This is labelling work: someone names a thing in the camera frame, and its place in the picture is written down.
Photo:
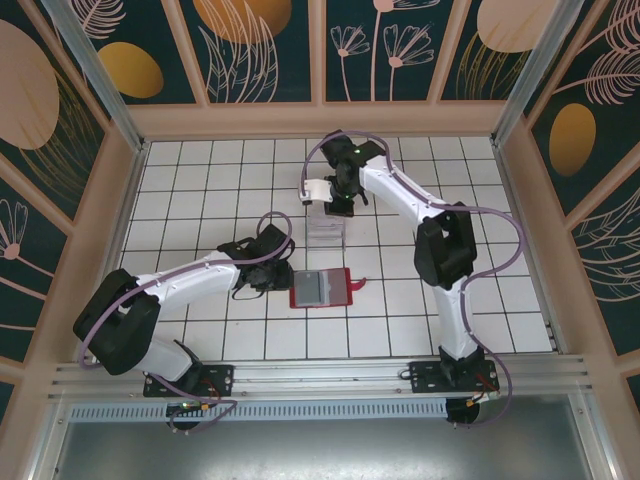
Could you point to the aluminium corner post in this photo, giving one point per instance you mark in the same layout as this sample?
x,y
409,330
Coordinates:
x,y
99,75
535,75

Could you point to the clear acrylic card stand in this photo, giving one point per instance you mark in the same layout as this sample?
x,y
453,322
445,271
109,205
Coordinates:
x,y
325,235

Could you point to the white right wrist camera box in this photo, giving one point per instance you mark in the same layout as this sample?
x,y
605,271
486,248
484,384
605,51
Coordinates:
x,y
315,189

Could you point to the small circuit board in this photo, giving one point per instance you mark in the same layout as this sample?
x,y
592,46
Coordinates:
x,y
190,406

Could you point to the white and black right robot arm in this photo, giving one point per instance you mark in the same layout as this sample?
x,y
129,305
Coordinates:
x,y
395,190

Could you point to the aluminium mounting rail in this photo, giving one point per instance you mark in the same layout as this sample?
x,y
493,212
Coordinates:
x,y
320,375

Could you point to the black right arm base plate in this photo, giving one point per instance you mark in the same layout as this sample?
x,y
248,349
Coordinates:
x,y
425,380

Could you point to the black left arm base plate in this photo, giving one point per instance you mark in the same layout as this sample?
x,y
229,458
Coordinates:
x,y
220,380

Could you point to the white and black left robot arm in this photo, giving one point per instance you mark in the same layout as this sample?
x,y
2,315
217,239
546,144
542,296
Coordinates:
x,y
190,280

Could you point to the red card holder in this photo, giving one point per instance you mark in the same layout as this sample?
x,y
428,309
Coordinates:
x,y
348,295

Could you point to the grey sheet metal panel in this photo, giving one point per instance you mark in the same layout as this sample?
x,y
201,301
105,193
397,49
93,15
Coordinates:
x,y
320,450

